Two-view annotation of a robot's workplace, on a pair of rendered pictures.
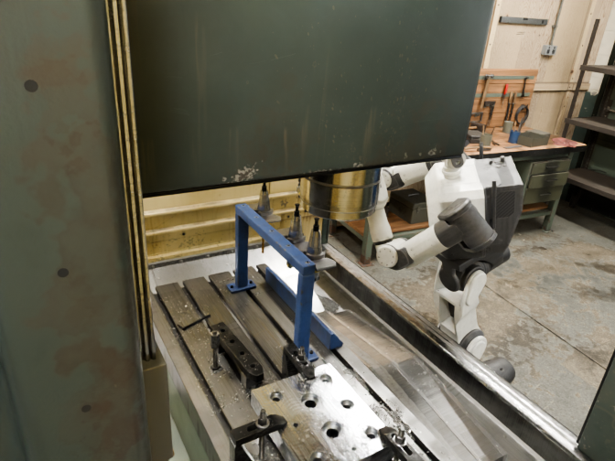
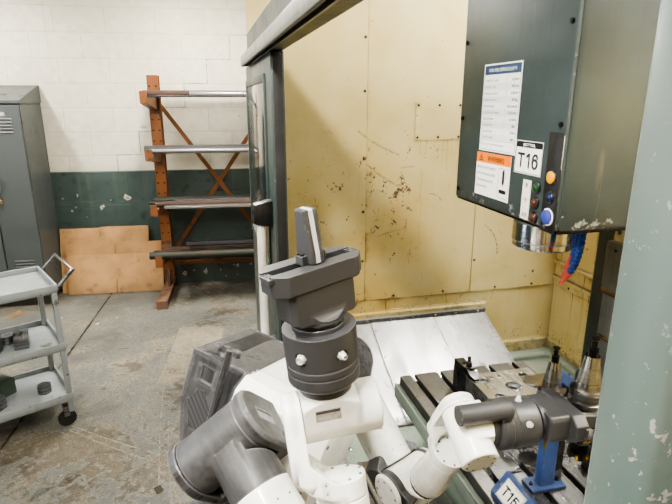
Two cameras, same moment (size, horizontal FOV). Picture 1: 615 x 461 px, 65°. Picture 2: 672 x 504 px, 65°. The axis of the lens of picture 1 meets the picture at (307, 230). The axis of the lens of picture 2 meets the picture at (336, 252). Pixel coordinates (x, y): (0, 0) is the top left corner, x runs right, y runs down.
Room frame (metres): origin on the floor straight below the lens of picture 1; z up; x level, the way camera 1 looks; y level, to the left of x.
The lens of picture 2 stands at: (2.42, -0.16, 1.86)
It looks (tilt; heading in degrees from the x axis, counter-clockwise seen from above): 16 degrees down; 198
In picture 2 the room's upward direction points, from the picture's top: straight up
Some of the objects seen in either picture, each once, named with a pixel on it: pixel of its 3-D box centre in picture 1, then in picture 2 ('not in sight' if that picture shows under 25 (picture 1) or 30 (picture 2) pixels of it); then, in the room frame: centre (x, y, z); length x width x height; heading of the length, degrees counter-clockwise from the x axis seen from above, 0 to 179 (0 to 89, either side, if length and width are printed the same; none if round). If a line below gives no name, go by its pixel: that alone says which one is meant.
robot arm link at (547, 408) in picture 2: not in sight; (537, 417); (1.52, -0.07, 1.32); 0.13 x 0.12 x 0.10; 32
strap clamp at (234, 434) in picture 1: (259, 435); not in sight; (0.79, 0.07, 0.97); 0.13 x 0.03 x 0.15; 122
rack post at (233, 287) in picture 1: (242, 251); not in sight; (1.52, 0.23, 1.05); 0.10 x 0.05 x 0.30; 122
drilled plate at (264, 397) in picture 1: (320, 422); (521, 400); (0.85, -0.06, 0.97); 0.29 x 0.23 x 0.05; 32
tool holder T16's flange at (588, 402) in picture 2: not in sight; (586, 395); (1.46, 0.01, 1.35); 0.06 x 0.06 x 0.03
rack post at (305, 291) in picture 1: (303, 317); (549, 435); (1.15, -0.01, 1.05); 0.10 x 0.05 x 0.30; 122
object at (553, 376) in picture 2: (315, 241); (553, 374); (1.23, -0.02, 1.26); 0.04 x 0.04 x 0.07
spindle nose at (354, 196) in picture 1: (340, 178); (543, 224); (0.93, -0.06, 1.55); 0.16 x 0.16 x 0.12
